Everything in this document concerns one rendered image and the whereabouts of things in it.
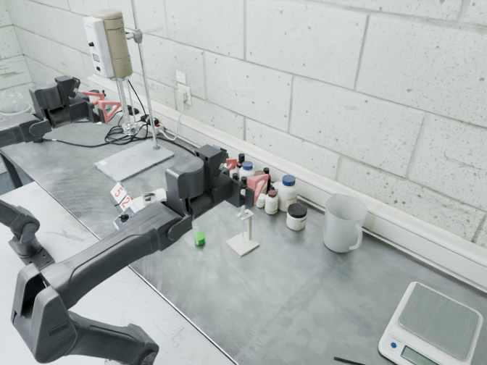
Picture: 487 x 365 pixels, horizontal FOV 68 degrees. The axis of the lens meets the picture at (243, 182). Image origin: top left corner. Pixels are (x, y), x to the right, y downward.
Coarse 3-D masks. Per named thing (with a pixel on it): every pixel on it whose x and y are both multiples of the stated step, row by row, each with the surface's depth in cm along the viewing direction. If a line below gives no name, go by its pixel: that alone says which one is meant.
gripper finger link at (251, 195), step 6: (252, 180) 75; (258, 180) 76; (264, 180) 81; (252, 186) 75; (258, 186) 80; (246, 192) 76; (252, 192) 75; (258, 192) 79; (246, 198) 77; (252, 198) 76; (246, 204) 78; (252, 204) 77
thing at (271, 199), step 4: (268, 192) 129; (272, 192) 129; (276, 192) 129; (268, 196) 130; (272, 196) 128; (276, 196) 130; (268, 200) 129; (272, 200) 129; (276, 200) 129; (268, 204) 130; (272, 204) 130; (276, 204) 130; (268, 208) 131; (272, 208) 131; (276, 208) 131; (268, 212) 132; (272, 212) 132; (276, 212) 133
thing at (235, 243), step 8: (240, 216) 113; (248, 216) 113; (248, 224) 117; (248, 232) 119; (232, 240) 120; (240, 240) 120; (248, 240) 120; (232, 248) 118; (240, 248) 117; (248, 248) 117
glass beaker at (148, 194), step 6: (138, 186) 120; (144, 186) 121; (150, 186) 122; (144, 192) 117; (150, 192) 118; (156, 192) 121; (144, 198) 119; (150, 198) 119; (156, 198) 121; (144, 204) 121
